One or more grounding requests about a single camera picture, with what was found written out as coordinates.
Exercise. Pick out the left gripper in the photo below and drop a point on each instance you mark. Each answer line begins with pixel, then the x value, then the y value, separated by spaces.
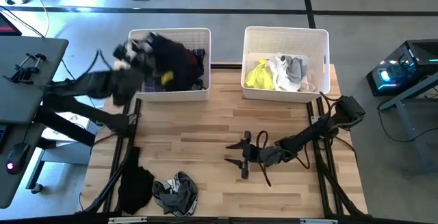
pixel 135 58

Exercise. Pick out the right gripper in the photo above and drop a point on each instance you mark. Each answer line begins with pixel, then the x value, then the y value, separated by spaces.
pixel 256 155

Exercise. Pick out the blue plaid garment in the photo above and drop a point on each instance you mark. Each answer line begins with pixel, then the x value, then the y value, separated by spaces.
pixel 150 86

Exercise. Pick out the black briefs grey waistband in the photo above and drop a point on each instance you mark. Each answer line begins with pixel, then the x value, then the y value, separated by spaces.
pixel 174 59

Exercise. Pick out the maroon garment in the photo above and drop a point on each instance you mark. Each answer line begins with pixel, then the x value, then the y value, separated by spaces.
pixel 192 59

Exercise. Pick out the grey Puma boxer briefs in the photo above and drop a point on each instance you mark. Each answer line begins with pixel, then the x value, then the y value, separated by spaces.
pixel 174 196

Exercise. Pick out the yellow garment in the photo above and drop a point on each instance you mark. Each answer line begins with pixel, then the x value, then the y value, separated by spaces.
pixel 260 78

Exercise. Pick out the white garment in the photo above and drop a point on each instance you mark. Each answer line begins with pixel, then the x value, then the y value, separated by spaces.
pixel 279 76

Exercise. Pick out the grey garment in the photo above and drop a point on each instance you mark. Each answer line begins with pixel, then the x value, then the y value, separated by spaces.
pixel 296 70

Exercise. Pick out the black briefs white waistband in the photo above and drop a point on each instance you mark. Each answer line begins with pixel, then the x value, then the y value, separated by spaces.
pixel 135 186

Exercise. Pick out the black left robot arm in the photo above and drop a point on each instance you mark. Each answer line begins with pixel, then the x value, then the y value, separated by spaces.
pixel 85 83

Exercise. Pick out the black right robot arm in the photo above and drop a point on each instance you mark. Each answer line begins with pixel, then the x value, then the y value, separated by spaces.
pixel 308 136

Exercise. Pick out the small yellow fabric piece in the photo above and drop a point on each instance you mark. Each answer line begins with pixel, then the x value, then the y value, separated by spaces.
pixel 167 77

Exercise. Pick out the white mesh laundry basket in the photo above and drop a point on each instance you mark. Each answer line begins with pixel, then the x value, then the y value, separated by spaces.
pixel 171 96
pixel 284 39

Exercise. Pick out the white paper sheet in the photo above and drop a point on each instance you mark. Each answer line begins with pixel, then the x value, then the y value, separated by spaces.
pixel 61 134

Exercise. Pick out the black desk clamp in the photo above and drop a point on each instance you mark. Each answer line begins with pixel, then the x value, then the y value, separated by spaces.
pixel 24 73

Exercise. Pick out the grey office desk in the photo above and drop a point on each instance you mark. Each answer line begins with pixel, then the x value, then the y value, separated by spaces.
pixel 27 97

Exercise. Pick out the dark monitor screen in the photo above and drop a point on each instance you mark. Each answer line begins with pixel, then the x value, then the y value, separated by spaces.
pixel 7 27

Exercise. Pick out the black keyboard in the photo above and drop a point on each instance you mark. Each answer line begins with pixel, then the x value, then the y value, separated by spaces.
pixel 2 136

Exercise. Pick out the black computer mouse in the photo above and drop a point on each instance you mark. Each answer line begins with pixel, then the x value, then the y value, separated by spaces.
pixel 17 159

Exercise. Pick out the grey metal side table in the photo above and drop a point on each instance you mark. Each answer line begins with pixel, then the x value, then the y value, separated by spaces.
pixel 407 95

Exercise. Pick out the black computer tower lit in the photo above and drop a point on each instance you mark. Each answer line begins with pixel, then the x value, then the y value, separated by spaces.
pixel 421 56

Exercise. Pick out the silver aluminium frame bracket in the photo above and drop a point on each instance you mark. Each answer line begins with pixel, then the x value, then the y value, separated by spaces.
pixel 126 220
pixel 318 221

